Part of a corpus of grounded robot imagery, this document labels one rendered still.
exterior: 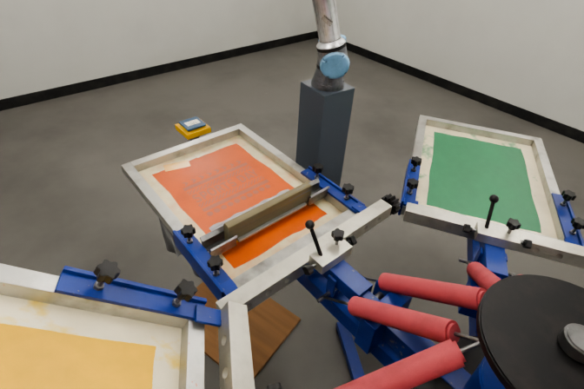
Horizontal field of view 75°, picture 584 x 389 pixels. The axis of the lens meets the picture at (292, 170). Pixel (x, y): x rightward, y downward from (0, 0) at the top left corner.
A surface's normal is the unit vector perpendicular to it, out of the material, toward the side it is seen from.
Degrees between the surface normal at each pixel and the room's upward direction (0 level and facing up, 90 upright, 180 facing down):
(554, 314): 0
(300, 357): 0
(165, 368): 32
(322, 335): 0
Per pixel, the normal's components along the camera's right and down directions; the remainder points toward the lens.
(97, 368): 0.56, -0.72
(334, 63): 0.02, 0.70
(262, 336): 0.04, -0.80
